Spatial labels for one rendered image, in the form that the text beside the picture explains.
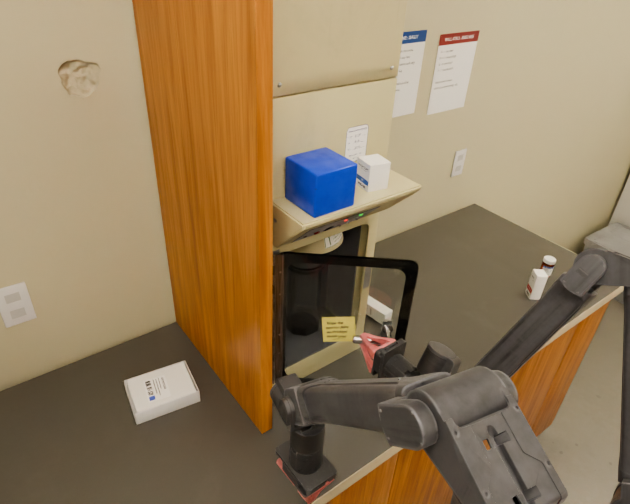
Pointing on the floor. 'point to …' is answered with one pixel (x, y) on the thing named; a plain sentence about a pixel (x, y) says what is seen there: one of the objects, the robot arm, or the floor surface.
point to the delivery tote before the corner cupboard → (613, 237)
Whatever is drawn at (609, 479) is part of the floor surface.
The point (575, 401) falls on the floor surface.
